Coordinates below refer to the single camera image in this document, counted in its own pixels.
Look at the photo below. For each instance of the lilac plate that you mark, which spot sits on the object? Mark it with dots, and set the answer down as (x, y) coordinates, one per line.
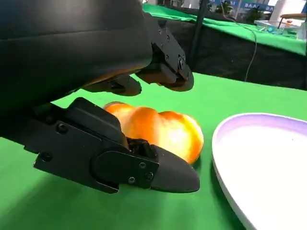
(263, 167)

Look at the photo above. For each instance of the green cloth on neighbouring table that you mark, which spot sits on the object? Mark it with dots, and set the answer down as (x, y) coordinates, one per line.
(239, 31)

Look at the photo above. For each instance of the dark upright pole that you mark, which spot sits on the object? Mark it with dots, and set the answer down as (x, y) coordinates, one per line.
(197, 36)

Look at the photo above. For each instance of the black drape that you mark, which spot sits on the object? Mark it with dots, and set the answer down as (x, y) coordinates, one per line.
(227, 60)

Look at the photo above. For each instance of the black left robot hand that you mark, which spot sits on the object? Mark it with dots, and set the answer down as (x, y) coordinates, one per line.
(60, 48)

